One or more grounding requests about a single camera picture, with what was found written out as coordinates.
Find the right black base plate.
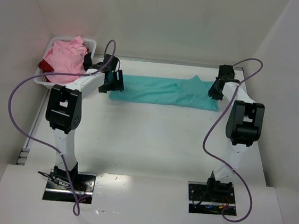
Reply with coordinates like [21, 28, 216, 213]
[188, 182, 237, 216]

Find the teal t shirt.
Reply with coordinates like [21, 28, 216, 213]
[109, 75, 219, 112]

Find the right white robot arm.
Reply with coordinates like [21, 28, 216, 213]
[203, 64, 265, 202]

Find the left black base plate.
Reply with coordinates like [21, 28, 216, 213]
[40, 170, 96, 204]

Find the red t shirt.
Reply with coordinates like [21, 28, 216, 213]
[38, 59, 54, 73]

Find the pink t shirt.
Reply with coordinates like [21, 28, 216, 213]
[42, 36, 90, 84]

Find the black t shirt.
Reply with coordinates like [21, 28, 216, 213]
[82, 52, 93, 71]

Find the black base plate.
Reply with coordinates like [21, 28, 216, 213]
[40, 170, 96, 204]
[188, 182, 237, 216]

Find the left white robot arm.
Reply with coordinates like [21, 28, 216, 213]
[45, 54, 124, 183]

